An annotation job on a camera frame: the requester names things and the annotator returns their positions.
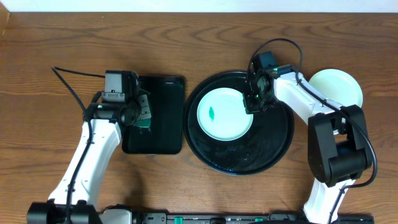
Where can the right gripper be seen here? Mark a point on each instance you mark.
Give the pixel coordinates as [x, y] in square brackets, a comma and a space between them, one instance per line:
[249, 106]

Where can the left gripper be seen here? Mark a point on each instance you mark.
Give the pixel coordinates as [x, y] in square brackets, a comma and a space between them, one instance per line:
[137, 111]

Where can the green sponge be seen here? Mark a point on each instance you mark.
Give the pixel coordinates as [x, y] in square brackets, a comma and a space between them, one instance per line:
[145, 115]

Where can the mint green plate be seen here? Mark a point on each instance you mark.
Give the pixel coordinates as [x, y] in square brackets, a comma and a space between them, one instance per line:
[222, 116]
[338, 86]

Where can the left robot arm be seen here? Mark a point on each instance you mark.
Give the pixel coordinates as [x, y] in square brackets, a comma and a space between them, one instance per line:
[76, 196]

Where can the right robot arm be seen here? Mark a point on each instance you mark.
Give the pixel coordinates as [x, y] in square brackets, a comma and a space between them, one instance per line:
[339, 149]

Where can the black rectangular tray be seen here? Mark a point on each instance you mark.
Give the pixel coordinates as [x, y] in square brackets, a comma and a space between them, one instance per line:
[164, 136]

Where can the round black tray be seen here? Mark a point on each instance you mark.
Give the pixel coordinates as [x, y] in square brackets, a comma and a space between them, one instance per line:
[265, 143]

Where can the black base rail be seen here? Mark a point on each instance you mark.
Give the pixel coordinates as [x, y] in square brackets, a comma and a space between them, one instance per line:
[163, 218]

